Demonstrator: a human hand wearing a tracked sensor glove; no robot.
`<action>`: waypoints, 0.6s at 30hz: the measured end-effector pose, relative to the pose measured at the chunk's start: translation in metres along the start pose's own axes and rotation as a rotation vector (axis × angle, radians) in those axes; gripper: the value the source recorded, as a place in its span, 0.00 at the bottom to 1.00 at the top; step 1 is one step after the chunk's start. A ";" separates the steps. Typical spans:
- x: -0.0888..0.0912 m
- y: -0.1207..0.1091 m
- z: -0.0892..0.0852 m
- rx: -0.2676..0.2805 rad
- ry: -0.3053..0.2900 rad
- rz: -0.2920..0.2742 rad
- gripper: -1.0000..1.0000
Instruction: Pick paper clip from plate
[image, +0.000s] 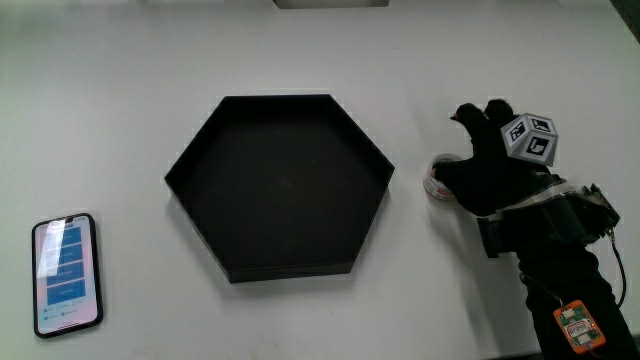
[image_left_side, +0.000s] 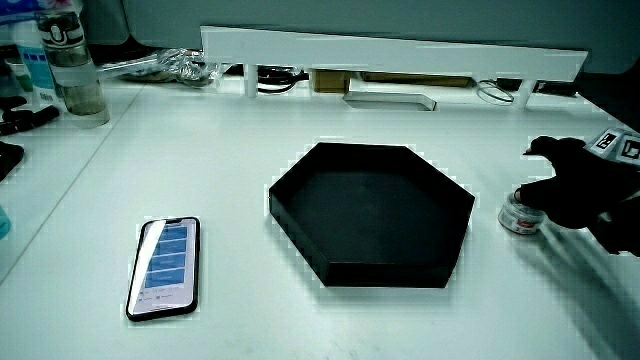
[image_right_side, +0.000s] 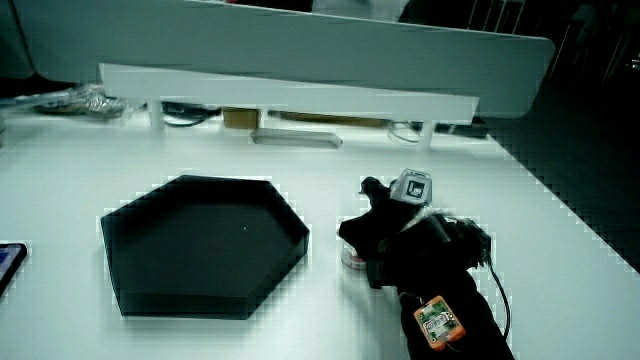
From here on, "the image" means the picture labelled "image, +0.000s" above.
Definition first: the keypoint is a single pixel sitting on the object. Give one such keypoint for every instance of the black smartphone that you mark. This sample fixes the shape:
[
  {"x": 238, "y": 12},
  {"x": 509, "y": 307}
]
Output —
[{"x": 66, "y": 275}]

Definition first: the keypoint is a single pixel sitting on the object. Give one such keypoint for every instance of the black hexagonal plate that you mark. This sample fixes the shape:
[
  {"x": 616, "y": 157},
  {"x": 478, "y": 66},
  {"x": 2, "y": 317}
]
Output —
[{"x": 280, "y": 220}]

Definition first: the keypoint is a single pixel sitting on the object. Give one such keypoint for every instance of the person's right hand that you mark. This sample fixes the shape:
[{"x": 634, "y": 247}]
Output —
[{"x": 487, "y": 175}]

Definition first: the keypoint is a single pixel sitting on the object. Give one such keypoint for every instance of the person's right forearm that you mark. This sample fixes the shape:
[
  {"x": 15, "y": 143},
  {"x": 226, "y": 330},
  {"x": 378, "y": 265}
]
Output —
[{"x": 570, "y": 270}]

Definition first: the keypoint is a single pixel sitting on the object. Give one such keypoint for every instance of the orange circuit board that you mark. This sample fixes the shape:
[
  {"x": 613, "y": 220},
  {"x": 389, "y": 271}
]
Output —
[{"x": 579, "y": 327}]

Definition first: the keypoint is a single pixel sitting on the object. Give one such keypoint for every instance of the small white red object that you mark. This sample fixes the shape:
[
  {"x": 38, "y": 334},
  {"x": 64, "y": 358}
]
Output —
[{"x": 431, "y": 189}]

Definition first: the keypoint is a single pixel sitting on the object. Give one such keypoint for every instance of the grey box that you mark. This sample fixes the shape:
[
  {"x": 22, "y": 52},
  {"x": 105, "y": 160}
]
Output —
[{"x": 330, "y": 3}]

